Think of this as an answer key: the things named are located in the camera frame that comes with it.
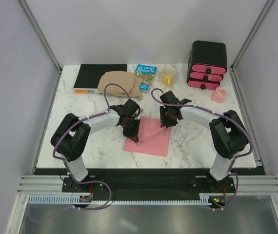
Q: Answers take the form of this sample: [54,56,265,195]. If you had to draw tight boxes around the pink t shirt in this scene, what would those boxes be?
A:
[124,116,171,157]

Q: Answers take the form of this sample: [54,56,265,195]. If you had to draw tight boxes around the beige t shirt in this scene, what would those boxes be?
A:
[98,71,143,100]

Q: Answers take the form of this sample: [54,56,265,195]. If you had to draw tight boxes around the yellow mug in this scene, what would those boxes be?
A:
[161,66,176,86]

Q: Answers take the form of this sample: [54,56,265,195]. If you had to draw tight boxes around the pink cube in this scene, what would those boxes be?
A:
[211,87,227,103]

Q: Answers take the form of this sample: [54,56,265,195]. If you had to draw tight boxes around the black pink drawer unit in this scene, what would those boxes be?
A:
[186,40,227,90]

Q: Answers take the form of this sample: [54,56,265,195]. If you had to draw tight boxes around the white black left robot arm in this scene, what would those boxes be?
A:
[50,99,142,193]

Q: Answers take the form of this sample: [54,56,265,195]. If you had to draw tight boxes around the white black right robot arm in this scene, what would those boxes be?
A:
[156,91,253,192]

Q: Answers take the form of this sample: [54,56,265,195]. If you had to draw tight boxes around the blue treehouse book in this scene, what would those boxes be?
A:
[134,64,157,93]

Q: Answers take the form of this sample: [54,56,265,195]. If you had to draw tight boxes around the black notebook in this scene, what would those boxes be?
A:
[73,64,127,91]

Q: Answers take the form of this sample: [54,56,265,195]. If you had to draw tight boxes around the orange pencil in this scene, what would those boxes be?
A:
[74,90,98,94]

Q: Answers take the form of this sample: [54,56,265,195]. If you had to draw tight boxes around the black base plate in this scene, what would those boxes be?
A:
[33,167,268,202]

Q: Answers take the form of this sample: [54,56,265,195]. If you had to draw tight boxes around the white slotted cable duct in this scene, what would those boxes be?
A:
[28,194,213,205]

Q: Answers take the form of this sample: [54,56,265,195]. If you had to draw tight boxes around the aluminium front rail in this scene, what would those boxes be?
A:
[18,175,278,195]

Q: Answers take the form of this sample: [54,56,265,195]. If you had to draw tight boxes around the left aluminium frame post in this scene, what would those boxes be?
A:
[17,0,62,74]

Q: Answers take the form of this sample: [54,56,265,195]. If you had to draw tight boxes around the aluminium frame post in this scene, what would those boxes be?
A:
[17,0,62,74]
[230,0,276,71]

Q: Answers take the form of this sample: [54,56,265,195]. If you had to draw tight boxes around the right aluminium frame post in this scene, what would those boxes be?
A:
[230,0,276,71]

